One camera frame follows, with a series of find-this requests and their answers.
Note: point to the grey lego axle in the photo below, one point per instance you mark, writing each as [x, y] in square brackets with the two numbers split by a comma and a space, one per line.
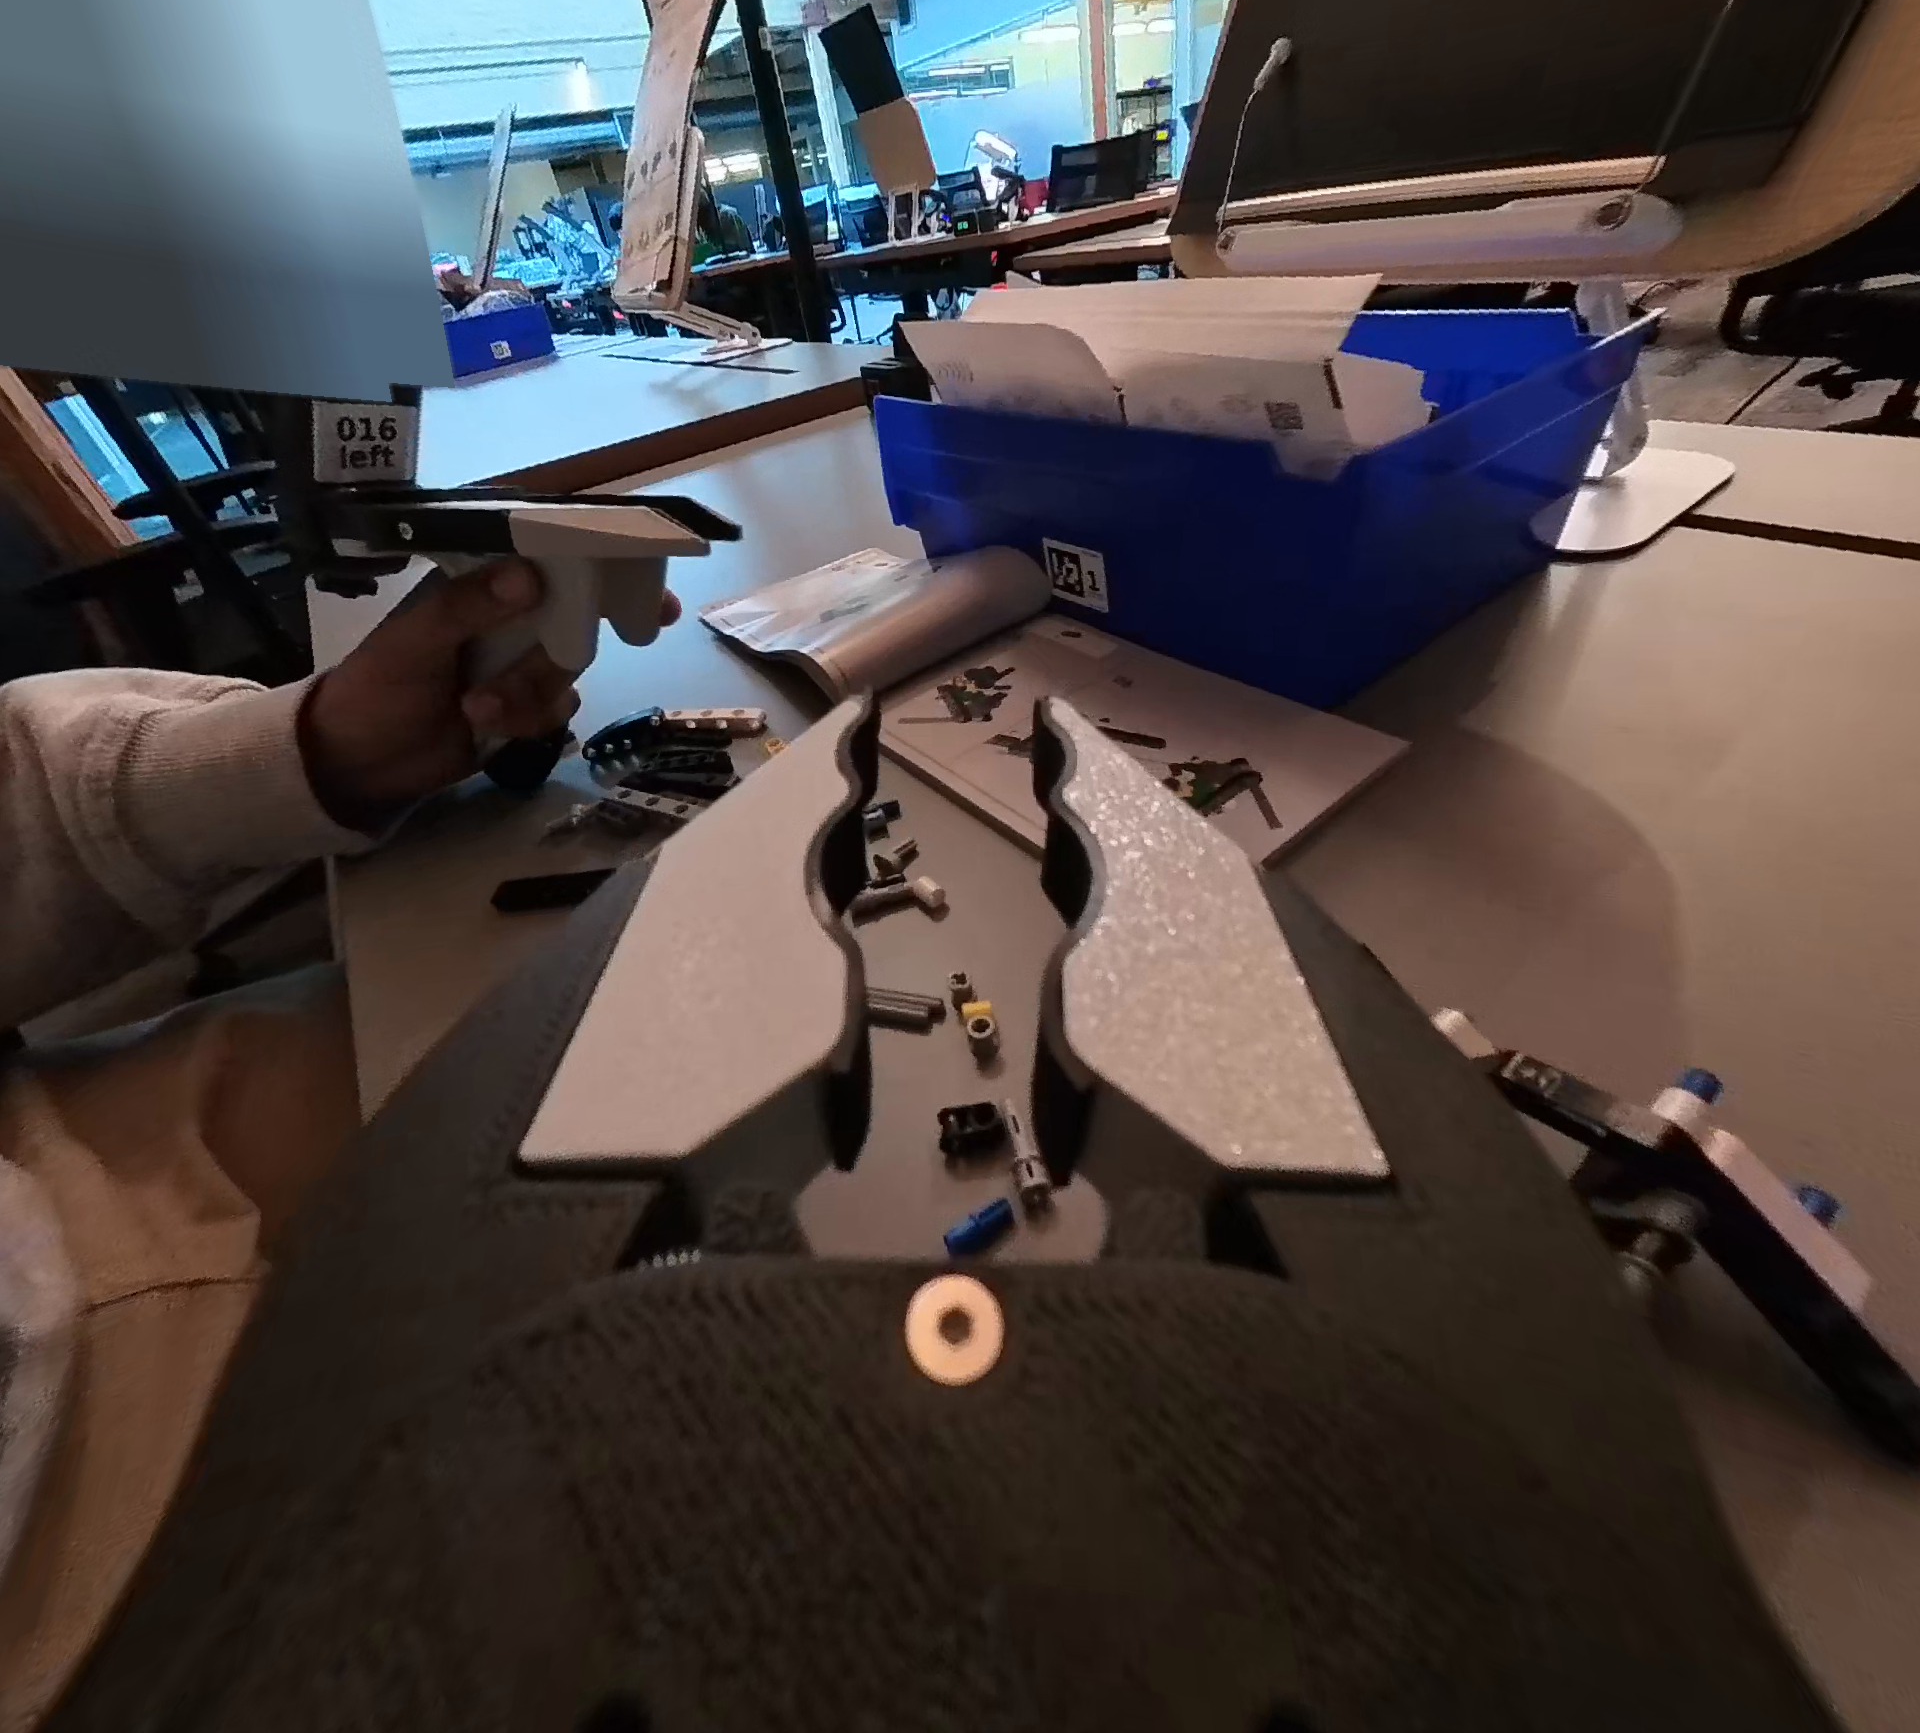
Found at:
[900, 1008]

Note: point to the black pole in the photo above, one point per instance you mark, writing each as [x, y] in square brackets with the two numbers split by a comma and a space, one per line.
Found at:
[765, 84]

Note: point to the cardboard-coloured book stand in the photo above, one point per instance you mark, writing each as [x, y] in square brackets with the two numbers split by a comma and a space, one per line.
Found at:
[668, 144]

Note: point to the black office chair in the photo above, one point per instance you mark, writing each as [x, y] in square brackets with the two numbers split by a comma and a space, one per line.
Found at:
[1830, 309]

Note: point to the white paper packaging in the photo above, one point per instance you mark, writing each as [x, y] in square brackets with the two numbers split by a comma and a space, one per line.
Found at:
[1171, 369]

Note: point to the neighbouring grey desk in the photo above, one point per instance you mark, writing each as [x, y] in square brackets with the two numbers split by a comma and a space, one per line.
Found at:
[631, 400]

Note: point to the blue plastic bin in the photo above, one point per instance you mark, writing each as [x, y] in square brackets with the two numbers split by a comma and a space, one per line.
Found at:
[1201, 533]
[502, 341]

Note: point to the scattered small lego pins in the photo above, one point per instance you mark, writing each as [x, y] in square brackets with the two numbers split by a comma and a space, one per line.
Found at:
[972, 1125]

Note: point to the black long lego beam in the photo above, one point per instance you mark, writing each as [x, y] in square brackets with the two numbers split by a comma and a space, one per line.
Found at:
[554, 888]

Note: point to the black white lego assembly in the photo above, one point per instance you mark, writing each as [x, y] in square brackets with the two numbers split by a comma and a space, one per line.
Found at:
[1724, 1163]

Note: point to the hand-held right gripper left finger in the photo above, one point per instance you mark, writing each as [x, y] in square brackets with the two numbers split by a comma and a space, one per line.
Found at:
[705, 984]

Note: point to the dark grey lego beam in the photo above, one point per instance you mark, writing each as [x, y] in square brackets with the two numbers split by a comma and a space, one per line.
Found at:
[631, 811]

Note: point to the black white board stand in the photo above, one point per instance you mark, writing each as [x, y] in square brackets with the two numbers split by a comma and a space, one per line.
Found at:
[878, 100]

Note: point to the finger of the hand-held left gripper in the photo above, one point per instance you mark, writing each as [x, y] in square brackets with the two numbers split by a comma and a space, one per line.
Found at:
[631, 509]
[631, 543]

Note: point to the black short lego beam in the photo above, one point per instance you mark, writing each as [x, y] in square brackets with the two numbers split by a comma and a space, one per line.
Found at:
[683, 771]

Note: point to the background desk with monitors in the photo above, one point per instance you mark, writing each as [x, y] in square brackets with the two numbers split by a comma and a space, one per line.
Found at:
[1080, 219]

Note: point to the person's left hand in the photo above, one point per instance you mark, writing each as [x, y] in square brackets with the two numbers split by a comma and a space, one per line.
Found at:
[404, 684]

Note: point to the person's left forearm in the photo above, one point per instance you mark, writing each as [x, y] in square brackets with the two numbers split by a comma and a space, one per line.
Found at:
[151, 804]

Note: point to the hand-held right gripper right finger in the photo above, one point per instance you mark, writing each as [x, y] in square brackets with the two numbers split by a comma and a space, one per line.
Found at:
[1201, 984]

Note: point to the open lego instruction booklet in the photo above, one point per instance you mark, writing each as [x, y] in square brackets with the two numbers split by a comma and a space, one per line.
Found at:
[930, 609]

